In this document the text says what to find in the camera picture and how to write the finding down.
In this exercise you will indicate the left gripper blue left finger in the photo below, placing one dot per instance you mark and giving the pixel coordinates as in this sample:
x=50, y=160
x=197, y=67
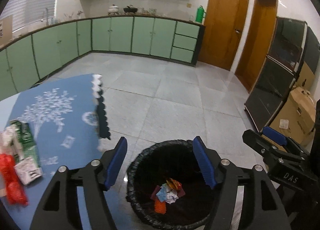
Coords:
x=58, y=208

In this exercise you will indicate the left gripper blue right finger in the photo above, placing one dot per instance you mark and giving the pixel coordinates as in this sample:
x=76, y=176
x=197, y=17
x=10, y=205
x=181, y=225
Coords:
x=261, y=208

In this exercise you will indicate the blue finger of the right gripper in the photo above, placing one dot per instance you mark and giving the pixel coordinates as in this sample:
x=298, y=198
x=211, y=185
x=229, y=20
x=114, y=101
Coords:
x=265, y=147
x=275, y=136

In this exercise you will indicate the red plastic bag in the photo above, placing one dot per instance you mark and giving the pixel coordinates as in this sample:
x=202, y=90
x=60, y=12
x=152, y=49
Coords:
x=14, y=190

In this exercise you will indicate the green white milk carton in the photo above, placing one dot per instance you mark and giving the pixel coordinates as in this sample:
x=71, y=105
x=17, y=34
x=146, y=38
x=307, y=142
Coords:
x=27, y=167

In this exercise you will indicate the dark red scouring pad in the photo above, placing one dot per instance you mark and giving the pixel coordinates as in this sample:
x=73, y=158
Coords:
x=180, y=193

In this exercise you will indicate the white plastic bag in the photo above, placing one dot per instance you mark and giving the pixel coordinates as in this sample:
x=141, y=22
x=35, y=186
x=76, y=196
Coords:
x=8, y=137

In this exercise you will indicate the white tissue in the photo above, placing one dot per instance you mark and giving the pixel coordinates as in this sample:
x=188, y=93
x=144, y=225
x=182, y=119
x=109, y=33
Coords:
x=171, y=196

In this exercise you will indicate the small dark red pad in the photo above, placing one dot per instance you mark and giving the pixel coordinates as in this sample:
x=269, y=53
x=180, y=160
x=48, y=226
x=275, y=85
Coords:
x=154, y=193

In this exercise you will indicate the orange ribbed sponge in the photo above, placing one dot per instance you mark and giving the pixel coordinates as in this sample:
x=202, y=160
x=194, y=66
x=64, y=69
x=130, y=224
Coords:
x=160, y=207

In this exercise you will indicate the red gold paper bowl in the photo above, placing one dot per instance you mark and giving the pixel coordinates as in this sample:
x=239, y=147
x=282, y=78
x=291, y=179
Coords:
x=173, y=184

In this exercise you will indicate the light blue milk carton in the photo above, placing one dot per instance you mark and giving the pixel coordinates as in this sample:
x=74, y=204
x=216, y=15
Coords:
x=162, y=193

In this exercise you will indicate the black trash bin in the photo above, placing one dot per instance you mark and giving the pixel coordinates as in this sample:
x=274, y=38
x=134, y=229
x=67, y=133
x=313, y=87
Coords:
x=152, y=167

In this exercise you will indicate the green lower kitchen cabinets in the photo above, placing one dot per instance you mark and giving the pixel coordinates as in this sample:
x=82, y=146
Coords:
x=38, y=54

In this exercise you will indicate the cardboard box on floor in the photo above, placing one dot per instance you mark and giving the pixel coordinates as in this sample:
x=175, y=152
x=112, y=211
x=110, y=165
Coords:
x=297, y=116

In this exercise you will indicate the blue tree-print tablecloth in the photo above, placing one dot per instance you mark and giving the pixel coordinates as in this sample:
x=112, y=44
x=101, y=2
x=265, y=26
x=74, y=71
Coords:
x=62, y=118

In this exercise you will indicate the black glass cabinet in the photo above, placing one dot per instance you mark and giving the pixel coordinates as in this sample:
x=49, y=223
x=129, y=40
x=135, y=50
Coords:
x=292, y=59

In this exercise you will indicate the brown wooden door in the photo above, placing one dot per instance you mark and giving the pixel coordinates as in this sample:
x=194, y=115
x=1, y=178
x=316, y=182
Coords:
x=224, y=23
x=258, y=42

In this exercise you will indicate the green thermos bottle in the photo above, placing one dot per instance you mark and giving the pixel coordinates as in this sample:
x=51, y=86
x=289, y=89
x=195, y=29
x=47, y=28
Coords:
x=200, y=14

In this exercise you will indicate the chrome sink faucet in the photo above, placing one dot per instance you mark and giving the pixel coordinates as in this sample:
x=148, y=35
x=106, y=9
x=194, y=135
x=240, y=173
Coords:
x=45, y=16

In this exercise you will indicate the brown cardboard box on counter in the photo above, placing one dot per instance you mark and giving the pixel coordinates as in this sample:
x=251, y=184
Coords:
x=6, y=30

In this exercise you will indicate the black wok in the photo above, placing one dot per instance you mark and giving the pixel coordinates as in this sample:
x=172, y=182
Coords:
x=130, y=10

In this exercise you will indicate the white cooking pot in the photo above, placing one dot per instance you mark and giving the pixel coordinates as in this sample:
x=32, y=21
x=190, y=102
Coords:
x=113, y=10

